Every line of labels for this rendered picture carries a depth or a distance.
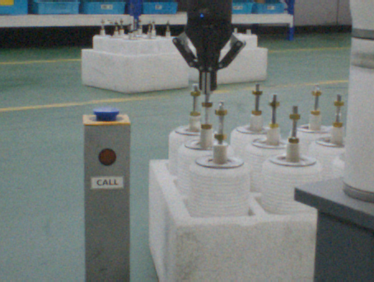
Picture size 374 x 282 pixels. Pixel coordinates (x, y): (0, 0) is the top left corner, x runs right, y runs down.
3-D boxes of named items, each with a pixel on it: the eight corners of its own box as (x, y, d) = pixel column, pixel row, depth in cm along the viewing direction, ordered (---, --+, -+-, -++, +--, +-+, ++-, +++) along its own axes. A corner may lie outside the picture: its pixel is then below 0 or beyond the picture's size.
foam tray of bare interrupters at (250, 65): (266, 80, 400) (267, 48, 397) (212, 85, 376) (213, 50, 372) (222, 72, 430) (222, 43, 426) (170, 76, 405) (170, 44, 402)
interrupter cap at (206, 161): (237, 172, 105) (237, 168, 105) (189, 167, 107) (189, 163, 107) (249, 161, 113) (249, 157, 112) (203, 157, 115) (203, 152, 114)
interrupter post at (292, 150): (290, 165, 111) (291, 144, 110) (282, 162, 113) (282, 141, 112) (302, 163, 112) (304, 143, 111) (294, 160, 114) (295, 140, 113)
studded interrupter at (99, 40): (114, 72, 361) (114, 19, 356) (95, 72, 357) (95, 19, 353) (109, 70, 370) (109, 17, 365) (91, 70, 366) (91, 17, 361)
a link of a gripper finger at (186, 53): (180, 35, 121) (203, 60, 120) (174, 42, 122) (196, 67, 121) (175, 35, 118) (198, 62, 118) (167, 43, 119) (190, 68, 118)
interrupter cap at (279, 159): (285, 171, 107) (285, 166, 107) (259, 159, 114) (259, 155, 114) (325, 166, 111) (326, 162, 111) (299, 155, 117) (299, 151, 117)
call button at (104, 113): (119, 124, 108) (119, 110, 108) (93, 124, 107) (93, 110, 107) (118, 119, 112) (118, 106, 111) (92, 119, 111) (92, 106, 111)
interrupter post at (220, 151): (225, 166, 109) (226, 146, 108) (210, 166, 109) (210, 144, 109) (229, 163, 111) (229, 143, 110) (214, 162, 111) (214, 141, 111)
